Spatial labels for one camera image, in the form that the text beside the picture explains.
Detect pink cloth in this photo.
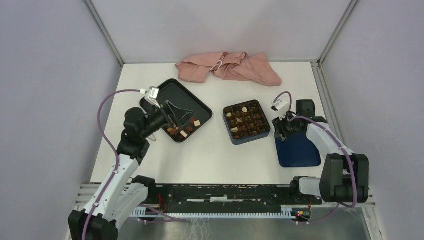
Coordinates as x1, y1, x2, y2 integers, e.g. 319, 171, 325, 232
175, 51, 283, 87

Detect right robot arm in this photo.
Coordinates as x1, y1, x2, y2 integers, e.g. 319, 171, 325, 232
271, 99, 369, 208

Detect purple cable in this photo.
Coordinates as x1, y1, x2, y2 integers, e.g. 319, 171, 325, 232
81, 88, 147, 240
273, 91, 359, 210

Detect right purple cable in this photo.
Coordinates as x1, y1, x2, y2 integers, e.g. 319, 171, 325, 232
273, 91, 359, 210

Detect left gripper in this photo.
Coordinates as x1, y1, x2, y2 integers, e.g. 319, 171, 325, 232
140, 99, 196, 139

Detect white cable duct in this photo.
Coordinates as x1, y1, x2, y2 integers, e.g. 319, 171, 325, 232
129, 207, 296, 220

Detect blue box lid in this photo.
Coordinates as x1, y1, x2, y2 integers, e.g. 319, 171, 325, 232
274, 133, 322, 168

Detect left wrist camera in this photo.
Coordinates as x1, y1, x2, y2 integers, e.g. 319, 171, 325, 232
140, 86, 161, 108

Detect pink silicone tongs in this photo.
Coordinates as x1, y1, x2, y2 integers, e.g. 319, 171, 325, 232
146, 134, 157, 142

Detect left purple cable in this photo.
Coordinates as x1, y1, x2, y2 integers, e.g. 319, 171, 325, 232
81, 88, 147, 240

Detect blue chocolate box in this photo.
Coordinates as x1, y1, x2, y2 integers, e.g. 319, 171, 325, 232
222, 99, 271, 146

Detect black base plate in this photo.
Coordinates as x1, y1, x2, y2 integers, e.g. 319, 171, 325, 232
143, 184, 323, 214

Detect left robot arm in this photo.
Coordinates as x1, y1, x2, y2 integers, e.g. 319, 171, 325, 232
68, 100, 195, 240

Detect black chocolate tray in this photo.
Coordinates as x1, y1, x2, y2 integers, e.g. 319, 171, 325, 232
140, 78, 213, 143

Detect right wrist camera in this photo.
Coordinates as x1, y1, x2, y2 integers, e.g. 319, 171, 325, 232
271, 100, 291, 120

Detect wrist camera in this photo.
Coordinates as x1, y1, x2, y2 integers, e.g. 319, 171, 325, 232
140, 86, 161, 108
271, 100, 291, 120

